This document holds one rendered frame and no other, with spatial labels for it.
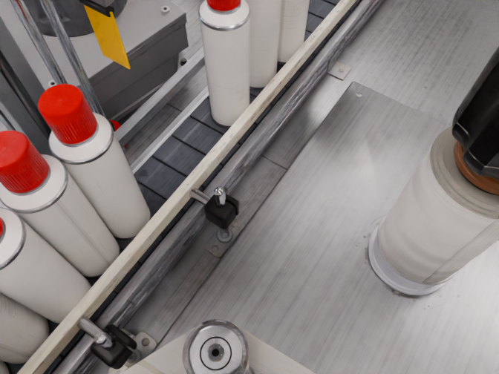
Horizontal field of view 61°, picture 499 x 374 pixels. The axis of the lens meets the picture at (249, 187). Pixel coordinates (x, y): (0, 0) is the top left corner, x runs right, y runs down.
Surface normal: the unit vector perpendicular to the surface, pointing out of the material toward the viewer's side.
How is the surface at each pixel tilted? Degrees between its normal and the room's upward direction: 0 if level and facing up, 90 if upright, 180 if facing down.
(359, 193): 0
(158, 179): 0
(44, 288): 90
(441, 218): 87
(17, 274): 90
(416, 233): 87
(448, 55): 0
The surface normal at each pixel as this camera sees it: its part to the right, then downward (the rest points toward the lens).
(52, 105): 0.02, -0.52
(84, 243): 0.71, 0.61
